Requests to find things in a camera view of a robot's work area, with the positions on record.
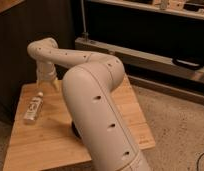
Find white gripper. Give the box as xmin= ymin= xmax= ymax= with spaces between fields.
xmin=36 ymin=61 xmax=60 ymax=92

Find wooden table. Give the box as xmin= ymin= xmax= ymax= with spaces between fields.
xmin=3 ymin=80 xmax=155 ymax=171

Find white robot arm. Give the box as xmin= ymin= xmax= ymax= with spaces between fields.
xmin=27 ymin=38 xmax=151 ymax=171

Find black ceramic bowl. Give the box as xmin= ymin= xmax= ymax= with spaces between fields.
xmin=71 ymin=121 xmax=81 ymax=139

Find wooden shelf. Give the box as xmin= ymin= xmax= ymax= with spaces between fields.
xmin=88 ymin=0 xmax=204 ymax=20

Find grey metal rail beam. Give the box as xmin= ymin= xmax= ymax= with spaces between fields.
xmin=75 ymin=37 xmax=204 ymax=84

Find white plastic bottle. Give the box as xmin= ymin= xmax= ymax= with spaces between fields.
xmin=23 ymin=92 xmax=44 ymax=124

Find metal vertical pole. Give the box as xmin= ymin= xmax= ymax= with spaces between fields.
xmin=80 ymin=0 xmax=88 ymax=41

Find black handle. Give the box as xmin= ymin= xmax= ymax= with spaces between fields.
xmin=172 ymin=58 xmax=204 ymax=70

